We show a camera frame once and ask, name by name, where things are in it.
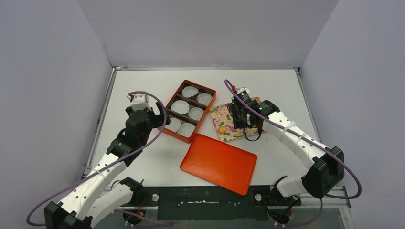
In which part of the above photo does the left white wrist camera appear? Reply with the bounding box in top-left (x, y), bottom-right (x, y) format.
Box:
top-left (127, 93), bottom-right (150, 111)

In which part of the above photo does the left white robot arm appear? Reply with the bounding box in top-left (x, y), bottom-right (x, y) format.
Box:
top-left (44, 102), bottom-right (170, 229)

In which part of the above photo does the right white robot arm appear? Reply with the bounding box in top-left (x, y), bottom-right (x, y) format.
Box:
top-left (228, 98), bottom-right (344, 204)

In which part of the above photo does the small orange cookie left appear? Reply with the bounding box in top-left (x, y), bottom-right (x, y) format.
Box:
top-left (218, 126), bottom-right (226, 134)

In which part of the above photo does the aluminium frame rail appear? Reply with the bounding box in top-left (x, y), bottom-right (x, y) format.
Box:
top-left (113, 65), bottom-right (299, 71)

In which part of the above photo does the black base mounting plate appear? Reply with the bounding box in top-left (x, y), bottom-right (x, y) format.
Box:
top-left (124, 185), bottom-right (301, 221)

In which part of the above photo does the orange tin lid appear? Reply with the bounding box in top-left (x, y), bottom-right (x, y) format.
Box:
top-left (180, 134), bottom-right (257, 195)

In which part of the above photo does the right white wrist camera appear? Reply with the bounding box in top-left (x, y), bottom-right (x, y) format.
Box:
top-left (236, 87), bottom-right (251, 103)

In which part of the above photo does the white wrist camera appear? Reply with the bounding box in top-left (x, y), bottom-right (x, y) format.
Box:
top-left (127, 93), bottom-right (150, 111)
top-left (236, 87), bottom-right (251, 103)

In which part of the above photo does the orange cookie tin box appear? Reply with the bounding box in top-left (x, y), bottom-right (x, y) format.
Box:
top-left (163, 80), bottom-right (216, 143)

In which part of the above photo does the white paper cup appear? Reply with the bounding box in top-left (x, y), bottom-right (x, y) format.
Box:
top-left (177, 123), bottom-right (195, 138)
top-left (188, 107), bottom-right (204, 121)
top-left (171, 100), bottom-right (190, 115)
top-left (181, 86), bottom-right (199, 98)
top-left (197, 93), bottom-right (213, 106)
top-left (165, 117), bottom-right (182, 133)

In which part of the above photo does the floral tray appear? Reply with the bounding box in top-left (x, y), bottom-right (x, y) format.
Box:
top-left (209, 103), bottom-right (258, 142)

